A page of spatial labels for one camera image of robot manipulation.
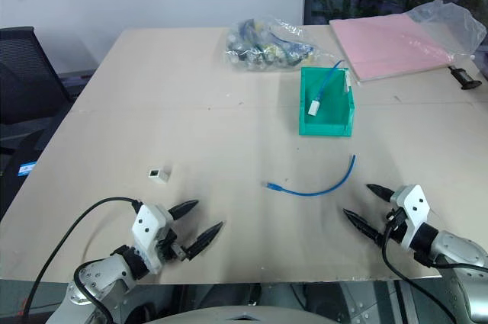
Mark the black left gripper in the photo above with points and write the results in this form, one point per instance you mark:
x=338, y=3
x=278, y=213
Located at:
x=169, y=246

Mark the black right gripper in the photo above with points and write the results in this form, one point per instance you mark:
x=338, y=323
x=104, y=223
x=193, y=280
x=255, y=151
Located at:
x=394, y=226

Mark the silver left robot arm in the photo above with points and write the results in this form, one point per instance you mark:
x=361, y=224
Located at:
x=99, y=278

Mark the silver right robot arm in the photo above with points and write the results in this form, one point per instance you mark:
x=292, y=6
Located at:
x=457, y=251

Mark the small white connector block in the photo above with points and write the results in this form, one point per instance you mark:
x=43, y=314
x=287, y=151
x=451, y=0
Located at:
x=164, y=174

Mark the green plastic bin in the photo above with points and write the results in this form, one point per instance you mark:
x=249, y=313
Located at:
x=328, y=126

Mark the grey robot torso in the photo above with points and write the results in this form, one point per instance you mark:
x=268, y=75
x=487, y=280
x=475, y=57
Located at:
x=244, y=314

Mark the black table clamp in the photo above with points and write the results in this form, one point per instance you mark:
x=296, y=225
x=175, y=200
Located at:
x=465, y=78

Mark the pink foam board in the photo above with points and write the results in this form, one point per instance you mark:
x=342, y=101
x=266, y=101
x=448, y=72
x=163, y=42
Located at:
x=381, y=42

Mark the blue and white sticker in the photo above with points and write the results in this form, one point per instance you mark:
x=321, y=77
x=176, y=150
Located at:
x=26, y=169

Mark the clear empty plastic bag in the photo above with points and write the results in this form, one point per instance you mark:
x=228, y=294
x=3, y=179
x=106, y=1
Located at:
x=457, y=23

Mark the black mesh office chair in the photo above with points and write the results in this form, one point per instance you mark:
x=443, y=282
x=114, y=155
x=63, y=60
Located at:
x=23, y=72

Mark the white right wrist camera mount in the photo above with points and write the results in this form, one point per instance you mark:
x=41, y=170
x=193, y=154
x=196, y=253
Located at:
x=413, y=206

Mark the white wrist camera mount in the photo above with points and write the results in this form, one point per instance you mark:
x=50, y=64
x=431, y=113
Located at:
x=146, y=228
x=413, y=206

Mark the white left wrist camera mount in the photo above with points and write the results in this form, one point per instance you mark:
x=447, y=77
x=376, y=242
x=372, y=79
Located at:
x=146, y=228

